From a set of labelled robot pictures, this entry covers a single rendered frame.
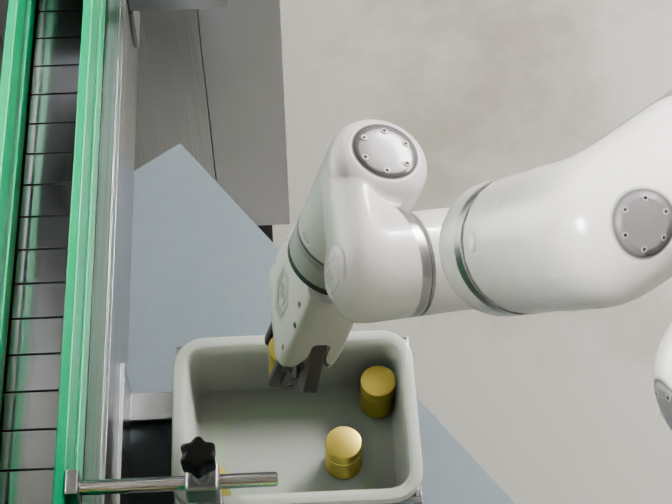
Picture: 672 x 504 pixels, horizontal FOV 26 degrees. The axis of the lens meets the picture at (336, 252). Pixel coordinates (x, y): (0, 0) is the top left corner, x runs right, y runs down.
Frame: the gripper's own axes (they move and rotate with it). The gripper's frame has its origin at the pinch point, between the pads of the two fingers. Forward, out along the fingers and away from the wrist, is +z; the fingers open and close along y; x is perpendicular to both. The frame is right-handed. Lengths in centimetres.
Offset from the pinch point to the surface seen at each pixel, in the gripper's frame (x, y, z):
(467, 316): 54, -57, 80
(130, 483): -14.1, 12.9, -0.1
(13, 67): -24.0, -31.9, 2.7
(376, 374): 10.9, -3.0, 8.2
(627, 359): 78, -47, 74
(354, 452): 8.1, 4.9, 9.0
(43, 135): -20.4, -29.6, 9.8
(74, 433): -18.0, 6.8, 3.5
